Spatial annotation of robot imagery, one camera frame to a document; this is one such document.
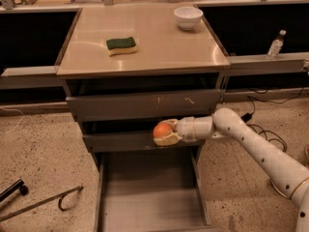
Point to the grey shelf rail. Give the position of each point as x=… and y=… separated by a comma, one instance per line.
x=260, y=64
x=29, y=77

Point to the grey drawer cabinet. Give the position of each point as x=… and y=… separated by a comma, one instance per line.
x=167, y=59

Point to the metal rod with hook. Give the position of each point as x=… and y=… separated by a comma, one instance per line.
x=59, y=197

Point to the top grey drawer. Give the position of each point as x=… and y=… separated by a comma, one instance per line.
x=143, y=105

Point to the bottom grey drawer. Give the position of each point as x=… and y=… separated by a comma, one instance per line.
x=150, y=191

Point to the left grey shelf rail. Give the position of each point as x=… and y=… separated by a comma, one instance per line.
x=29, y=77

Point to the grey drawer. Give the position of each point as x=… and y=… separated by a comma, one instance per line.
x=120, y=141
x=143, y=105
x=150, y=191

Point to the right grey shelf rail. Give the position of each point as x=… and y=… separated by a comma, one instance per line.
x=260, y=64

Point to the orange fruit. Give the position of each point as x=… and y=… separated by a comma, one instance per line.
x=161, y=130

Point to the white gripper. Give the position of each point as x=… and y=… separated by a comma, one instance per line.
x=185, y=129

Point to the black caster leg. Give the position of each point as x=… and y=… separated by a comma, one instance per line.
x=18, y=185

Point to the clear plastic water bottle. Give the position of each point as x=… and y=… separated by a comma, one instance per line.
x=276, y=45

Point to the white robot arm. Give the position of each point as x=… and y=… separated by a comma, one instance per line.
x=289, y=176

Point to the middle grey drawer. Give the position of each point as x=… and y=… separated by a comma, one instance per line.
x=120, y=141

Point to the white bowl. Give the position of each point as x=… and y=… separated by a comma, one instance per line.
x=187, y=17

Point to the green yellow sponge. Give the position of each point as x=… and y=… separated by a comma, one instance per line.
x=121, y=46

